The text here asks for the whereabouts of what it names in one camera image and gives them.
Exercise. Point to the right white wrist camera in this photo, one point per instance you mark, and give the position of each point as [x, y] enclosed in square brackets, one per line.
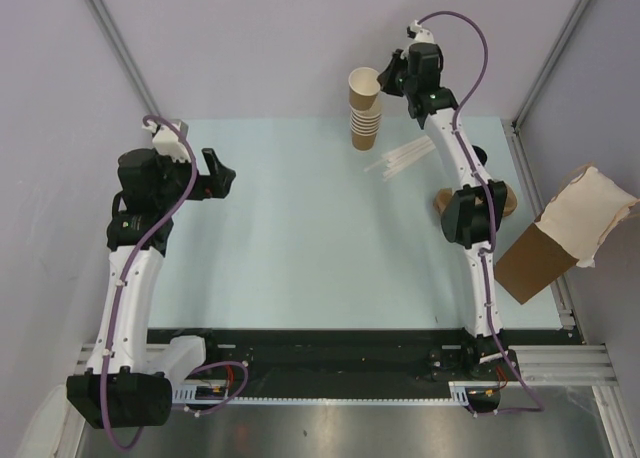
[419, 34]

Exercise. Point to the brown paper coffee cup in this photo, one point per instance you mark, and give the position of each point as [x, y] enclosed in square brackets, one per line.
[364, 88]

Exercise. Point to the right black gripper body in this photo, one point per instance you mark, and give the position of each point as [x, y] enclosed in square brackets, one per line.
[401, 77]

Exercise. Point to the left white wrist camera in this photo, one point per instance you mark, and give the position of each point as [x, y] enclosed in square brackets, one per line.
[167, 143]

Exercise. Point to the stack of brown paper cups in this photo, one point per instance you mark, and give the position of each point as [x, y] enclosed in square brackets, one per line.
[364, 127]

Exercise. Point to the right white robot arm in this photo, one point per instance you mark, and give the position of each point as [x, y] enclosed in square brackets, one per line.
[473, 215]

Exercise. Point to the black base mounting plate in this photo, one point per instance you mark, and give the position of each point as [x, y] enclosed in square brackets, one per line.
[219, 337]

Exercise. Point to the brown paper takeout bag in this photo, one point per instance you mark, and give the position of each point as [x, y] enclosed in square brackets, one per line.
[567, 233]

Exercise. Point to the brown cardboard cup carrier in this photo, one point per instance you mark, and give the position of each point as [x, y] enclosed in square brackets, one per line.
[444, 196]

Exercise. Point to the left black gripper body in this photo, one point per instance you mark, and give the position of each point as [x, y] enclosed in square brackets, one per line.
[205, 187]

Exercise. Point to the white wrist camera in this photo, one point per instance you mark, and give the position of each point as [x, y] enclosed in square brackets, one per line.
[167, 143]
[419, 34]

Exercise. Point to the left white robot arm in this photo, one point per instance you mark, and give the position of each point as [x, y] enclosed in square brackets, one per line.
[121, 386]

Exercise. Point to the bundle of white straws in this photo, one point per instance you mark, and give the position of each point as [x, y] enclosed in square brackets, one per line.
[400, 158]

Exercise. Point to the white slotted cable duct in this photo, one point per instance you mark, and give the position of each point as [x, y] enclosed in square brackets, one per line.
[184, 397]

